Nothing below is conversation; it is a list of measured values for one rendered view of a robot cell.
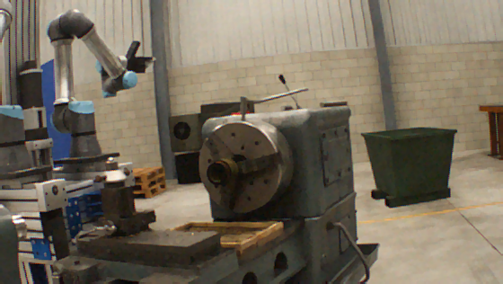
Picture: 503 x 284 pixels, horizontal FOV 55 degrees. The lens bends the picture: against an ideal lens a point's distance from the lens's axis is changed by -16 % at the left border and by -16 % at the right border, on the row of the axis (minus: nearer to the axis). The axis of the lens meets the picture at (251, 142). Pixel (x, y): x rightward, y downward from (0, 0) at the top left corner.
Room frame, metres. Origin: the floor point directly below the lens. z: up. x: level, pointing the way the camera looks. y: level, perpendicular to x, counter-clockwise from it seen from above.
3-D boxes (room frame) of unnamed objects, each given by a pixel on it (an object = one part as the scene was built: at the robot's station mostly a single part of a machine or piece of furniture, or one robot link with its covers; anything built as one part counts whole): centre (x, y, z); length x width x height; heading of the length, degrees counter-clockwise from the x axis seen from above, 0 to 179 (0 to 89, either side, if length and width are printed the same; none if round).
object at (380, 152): (6.66, -1.95, 0.43); 1.34 x 0.94 x 0.85; 2
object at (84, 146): (2.18, 0.69, 1.21); 0.15 x 0.15 x 0.10
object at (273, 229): (1.75, 0.15, 0.89); 0.36 x 0.30 x 0.04; 64
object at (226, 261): (1.39, 0.34, 0.90); 0.47 x 0.30 x 0.06; 64
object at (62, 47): (2.26, 0.79, 1.54); 0.15 x 0.12 x 0.55; 51
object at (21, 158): (1.71, 0.84, 1.21); 0.15 x 0.15 x 0.10
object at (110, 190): (1.47, 0.38, 1.07); 0.07 x 0.07 x 0.10; 64
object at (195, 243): (1.44, 0.33, 0.95); 0.43 x 0.17 x 0.05; 64
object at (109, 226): (1.49, 0.37, 0.99); 0.20 x 0.10 x 0.05; 154
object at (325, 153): (2.36, -0.13, 1.06); 0.59 x 0.48 x 0.39; 154
